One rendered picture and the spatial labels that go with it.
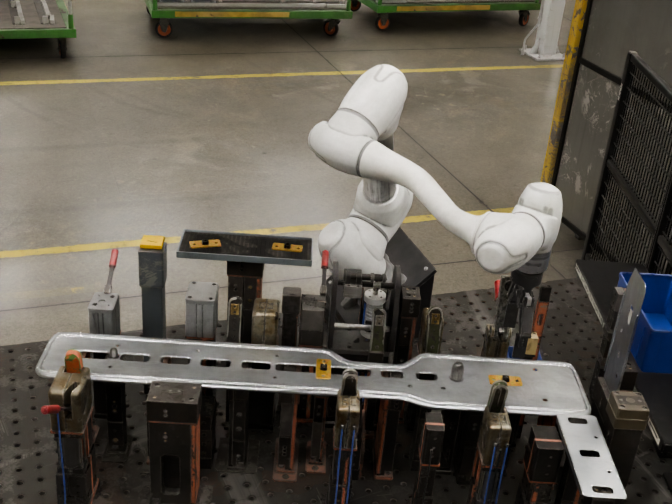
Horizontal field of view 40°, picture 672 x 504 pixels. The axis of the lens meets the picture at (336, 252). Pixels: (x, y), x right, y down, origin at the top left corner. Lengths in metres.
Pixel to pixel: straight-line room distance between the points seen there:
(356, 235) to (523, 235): 0.95
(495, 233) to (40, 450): 1.34
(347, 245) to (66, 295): 2.09
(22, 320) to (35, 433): 1.85
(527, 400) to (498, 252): 0.52
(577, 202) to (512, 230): 3.29
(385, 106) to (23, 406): 1.31
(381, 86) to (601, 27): 2.78
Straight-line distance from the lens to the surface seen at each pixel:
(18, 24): 8.17
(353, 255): 2.86
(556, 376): 2.47
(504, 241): 1.98
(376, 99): 2.41
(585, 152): 5.19
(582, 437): 2.29
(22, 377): 2.88
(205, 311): 2.42
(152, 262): 2.58
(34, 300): 4.61
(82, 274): 4.80
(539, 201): 2.12
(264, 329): 2.43
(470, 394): 2.34
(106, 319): 2.49
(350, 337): 2.55
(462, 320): 3.21
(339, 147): 2.35
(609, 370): 2.48
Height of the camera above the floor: 2.36
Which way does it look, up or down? 28 degrees down
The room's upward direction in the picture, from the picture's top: 5 degrees clockwise
